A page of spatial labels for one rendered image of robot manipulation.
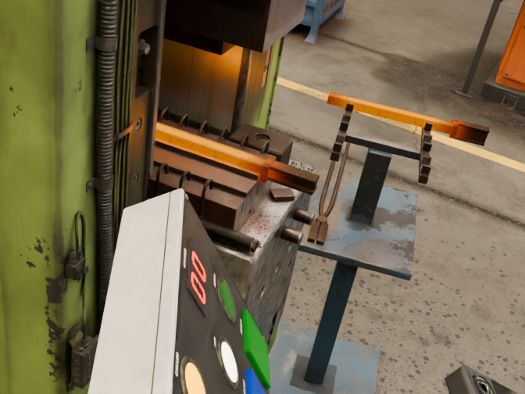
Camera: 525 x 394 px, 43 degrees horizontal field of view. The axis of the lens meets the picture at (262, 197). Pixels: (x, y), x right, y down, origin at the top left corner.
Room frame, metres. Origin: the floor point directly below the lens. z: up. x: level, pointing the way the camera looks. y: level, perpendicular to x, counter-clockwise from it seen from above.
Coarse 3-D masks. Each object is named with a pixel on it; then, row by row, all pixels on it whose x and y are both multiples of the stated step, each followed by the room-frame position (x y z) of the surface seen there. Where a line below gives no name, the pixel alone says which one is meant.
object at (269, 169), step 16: (160, 128) 1.13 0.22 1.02; (176, 128) 1.15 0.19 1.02; (176, 144) 1.11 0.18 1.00; (192, 144) 1.10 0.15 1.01; (208, 144) 1.11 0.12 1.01; (224, 160) 1.08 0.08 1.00; (240, 160) 1.08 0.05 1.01; (256, 160) 1.08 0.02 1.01; (272, 160) 1.08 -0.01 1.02; (272, 176) 1.07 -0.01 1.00; (288, 176) 1.06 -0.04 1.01; (304, 176) 1.05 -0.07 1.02; (304, 192) 1.04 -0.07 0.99
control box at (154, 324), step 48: (144, 240) 0.58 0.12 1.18; (192, 240) 0.60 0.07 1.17; (144, 288) 0.49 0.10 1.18; (192, 288) 0.52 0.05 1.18; (144, 336) 0.43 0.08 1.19; (192, 336) 0.46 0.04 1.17; (240, 336) 0.59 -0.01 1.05; (96, 384) 0.38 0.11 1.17; (144, 384) 0.37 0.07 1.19; (240, 384) 0.51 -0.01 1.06
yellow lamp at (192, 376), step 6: (192, 366) 0.42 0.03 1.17; (186, 372) 0.40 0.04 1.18; (192, 372) 0.41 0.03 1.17; (186, 378) 0.39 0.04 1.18; (192, 378) 0.40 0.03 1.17; (198, 378) 0.41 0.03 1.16; (192, 384) 0.40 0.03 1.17; (198, 384) 0.41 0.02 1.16; (192, 390) 0.39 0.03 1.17; (198, 390) 0.40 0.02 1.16; (204, 390) 0.41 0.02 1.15
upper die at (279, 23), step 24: (168, 0) 1.00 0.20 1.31; (192, 0) 0.99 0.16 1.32; (216, 0) 0.98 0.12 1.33; (240, 0) 0.97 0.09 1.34; (264, 0) 0.96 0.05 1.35; (288, 0) 1.05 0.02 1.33; (168, 24) 1.00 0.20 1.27; (192, 24) 0.99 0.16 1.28; (216, 24) 0.98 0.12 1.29; (240, 24) 0.97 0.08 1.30; (264, 24) 0.96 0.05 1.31; (288, 24) 1.07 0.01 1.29; (264, 48) 0.97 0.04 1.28
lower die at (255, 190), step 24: (168, 120) 1.22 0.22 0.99; (168, 144) 1.11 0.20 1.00; (192, 168) 1.05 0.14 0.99; (216, 168) 1.07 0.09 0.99; (240, 168) 1.07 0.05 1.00; (192, 192) 0.99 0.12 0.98; (216, 192) 1.00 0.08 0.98; (240, 192) 1.01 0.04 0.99; (264, 192) 1.12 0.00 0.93; (216, 216) 0.97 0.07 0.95; (240, 216) 0.99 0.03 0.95
